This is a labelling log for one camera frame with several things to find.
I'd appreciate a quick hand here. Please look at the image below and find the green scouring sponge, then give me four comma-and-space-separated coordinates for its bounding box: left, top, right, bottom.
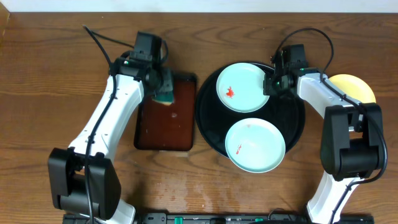
152, 68, 174, 106

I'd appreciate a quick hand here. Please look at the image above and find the light green plate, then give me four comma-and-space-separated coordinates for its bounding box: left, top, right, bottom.
216, 63, 270, 113
224, 118, 285, 174

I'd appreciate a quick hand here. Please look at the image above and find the light green plate front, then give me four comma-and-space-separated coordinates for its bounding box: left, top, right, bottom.
224, 118, 285, 174

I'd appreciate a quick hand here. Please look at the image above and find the yellow plate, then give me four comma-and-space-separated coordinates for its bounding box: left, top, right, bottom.
329, 74, 376, 103

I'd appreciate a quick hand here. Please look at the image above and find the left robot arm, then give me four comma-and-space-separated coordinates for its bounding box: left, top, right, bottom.
48, 57, 174, 223

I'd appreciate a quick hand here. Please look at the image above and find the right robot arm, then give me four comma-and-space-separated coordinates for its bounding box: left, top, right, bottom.
264, 57, 387, 223

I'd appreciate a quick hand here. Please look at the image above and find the rectangular black brown tray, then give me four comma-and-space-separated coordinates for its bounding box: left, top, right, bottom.
134, 73, 197, 151

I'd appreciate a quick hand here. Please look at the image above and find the round black tray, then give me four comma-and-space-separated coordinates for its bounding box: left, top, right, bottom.
195, 66, 305, 157

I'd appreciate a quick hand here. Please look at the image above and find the left black cable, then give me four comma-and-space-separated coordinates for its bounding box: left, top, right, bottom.
82, 24, 137, 224

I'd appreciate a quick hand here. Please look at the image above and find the black cable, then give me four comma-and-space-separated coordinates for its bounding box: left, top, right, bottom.
272, 27, 389, 223
82, 24, 137, 224

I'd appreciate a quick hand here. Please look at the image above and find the right black cable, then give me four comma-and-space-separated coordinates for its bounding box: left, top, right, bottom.
272, 27, 389, 223

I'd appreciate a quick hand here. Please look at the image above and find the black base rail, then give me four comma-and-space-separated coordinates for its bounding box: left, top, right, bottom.
62, 213, 375, 224

